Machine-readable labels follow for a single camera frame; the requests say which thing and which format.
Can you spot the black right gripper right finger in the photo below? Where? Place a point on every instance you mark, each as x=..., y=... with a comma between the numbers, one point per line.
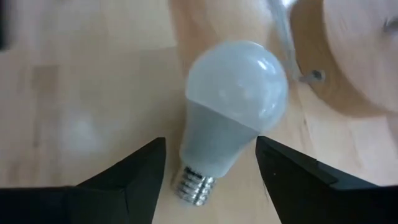
x=311, y=202

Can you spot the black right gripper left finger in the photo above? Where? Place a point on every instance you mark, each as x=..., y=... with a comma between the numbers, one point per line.
x=93, y=205

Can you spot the white frosted lightbulb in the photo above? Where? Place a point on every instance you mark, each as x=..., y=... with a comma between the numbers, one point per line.
x=236, y=87

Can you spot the wooden lamp base black socket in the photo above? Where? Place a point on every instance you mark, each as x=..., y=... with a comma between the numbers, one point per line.
x=351, y=46

